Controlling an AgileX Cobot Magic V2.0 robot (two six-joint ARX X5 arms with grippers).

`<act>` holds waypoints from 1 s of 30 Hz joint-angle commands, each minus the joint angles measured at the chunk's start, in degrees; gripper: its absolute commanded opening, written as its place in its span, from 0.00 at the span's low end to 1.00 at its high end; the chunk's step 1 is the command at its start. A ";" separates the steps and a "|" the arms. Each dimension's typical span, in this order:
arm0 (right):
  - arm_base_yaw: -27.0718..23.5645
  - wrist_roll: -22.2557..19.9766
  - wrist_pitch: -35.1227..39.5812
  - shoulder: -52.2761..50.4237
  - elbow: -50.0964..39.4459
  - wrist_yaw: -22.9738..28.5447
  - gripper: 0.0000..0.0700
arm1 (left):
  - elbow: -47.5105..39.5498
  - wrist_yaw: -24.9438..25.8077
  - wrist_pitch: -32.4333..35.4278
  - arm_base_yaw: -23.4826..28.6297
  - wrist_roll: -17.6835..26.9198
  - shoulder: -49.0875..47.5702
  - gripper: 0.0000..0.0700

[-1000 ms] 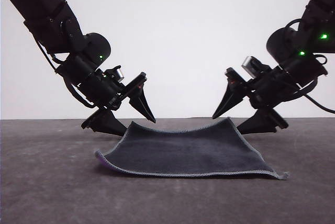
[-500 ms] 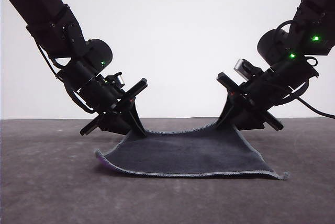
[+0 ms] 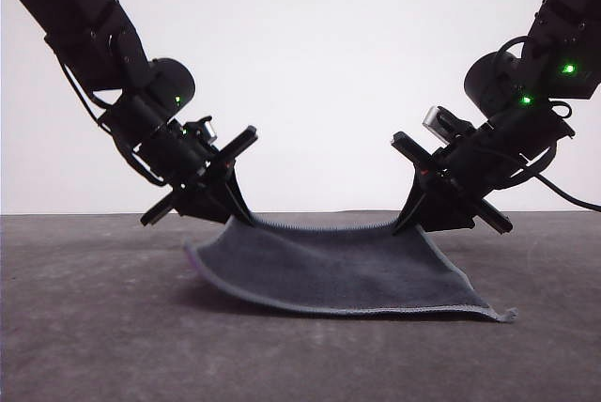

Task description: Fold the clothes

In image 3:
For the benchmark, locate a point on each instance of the grey table cloth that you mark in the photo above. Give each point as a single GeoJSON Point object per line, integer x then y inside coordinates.
{"type": "Point", "coordinates": [94, 350]}

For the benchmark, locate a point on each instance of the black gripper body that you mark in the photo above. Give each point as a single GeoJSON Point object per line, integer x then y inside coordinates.
{"type": "Point", "coordinates": [507, 148]}
{"type": "Point", "coordinates": [176, 158]}

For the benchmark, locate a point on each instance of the purple towel with grey hem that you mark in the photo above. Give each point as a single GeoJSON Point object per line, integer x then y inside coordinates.
{"type": "Point", "coordinates": [338, 275]}

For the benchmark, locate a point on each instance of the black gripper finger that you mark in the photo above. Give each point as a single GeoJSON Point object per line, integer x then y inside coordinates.
{"type": "Point", "coordinates": [237, 193]}
{"type": "Point", "coordinates": [411, 205]}
{"type": "Point", "coordinates": [206, 200]}
{"type": "Point", "coordinates": [446, 214]}

